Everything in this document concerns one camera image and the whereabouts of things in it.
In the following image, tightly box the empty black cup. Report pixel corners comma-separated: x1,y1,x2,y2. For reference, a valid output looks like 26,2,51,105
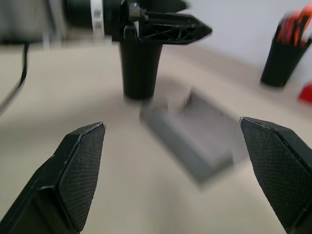
118,40,163,100

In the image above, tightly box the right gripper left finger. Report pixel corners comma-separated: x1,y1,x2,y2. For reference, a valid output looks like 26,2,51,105
0,121,106,234

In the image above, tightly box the grey glasses case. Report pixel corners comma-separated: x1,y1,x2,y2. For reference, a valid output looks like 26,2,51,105
139,85,235,186

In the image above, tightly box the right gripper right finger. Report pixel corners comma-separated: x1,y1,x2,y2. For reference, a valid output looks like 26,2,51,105
239,117,312,234

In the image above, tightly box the red object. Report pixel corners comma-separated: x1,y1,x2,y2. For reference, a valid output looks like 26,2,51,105
297,82,312,106

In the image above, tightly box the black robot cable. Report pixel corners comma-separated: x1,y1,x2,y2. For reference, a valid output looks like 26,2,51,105
0,41,30,116

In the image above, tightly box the black cup with markers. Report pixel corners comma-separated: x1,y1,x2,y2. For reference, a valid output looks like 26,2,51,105
259,36,312,88

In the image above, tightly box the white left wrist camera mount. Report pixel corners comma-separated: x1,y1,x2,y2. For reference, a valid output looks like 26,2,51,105
89,0,106,38

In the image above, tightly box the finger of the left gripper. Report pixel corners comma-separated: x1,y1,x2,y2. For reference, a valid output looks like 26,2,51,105
137,11,213,46
146,0,191,12

